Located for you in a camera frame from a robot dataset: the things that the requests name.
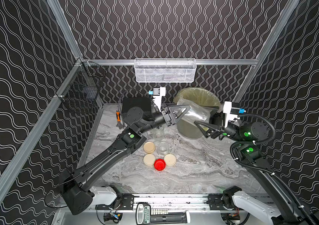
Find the jar with red lid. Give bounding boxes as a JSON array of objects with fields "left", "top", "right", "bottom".
[{"left": 177, "top": 98, "right": 211, "bottom": 123}]

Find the jar with cream lid front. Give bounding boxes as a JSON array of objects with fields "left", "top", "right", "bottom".
[{"left": 152, "top": 127, "right": 165, "bottom": 142}]

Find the jar with cream lid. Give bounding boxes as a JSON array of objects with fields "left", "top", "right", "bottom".
[
  {"left": 157, "top": 141, "right": 171, "bottom": 155},
  {"left": 152, "top": 127, "right": 165, "bottom": 142}
]

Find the jar with cream lid back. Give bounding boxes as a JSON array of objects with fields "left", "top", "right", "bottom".
[{"left": 157, "top": 141, "right": 171, "bottom": 155}]

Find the tan jar lid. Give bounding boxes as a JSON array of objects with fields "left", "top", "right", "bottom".
[{"left": 143, "top": 142, "right": 156, "bottom": 154}]

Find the cream lid of back jar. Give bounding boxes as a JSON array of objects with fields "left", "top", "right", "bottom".
[{"left": 143, "top": 154, "right": 156, "bottom": 167}]

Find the red jar lid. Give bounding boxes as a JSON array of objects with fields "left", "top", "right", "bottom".
[{"left": 154, "top": 159, "right": 166, "bottom": 171}]

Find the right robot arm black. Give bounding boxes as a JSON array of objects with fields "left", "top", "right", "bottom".
[{"left": 194, "top": 112, "right": 319, "bottom": 225}]

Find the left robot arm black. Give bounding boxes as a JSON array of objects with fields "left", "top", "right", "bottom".
[{"left": 58, "top": 105, "right": 191, "bottom": 215}]

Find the black plastic tool case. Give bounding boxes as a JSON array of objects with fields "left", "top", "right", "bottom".
[{"left": 121, "top": 97, "right": 152, "bottom": 117}]

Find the trash bin with yellow bag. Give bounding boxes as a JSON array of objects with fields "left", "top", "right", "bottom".
[{"left": 174, "top": 87, "right": 221, "bottom": 140}]

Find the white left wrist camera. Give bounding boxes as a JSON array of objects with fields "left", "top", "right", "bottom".
[{"left": 148, "top": 87, "right": 167, "bottom": 108}]

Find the white wire mesh basket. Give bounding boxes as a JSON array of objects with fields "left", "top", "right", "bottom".
[{"left": 134, "top": 58, "right": 197, "bottom": 83}]

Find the orange handled wrench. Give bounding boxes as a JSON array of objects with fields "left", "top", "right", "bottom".
[{"left": 116, "top": 110, "right": 124, "bottom": 129}]

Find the black wire basket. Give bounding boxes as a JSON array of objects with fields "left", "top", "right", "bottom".
[{"left": 55, "top": 58, "right": 103, "bottom": 114}]

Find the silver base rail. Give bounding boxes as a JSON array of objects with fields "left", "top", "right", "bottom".
[{"left": 58, "top": 193, "right": 261, "bottom": 212}]

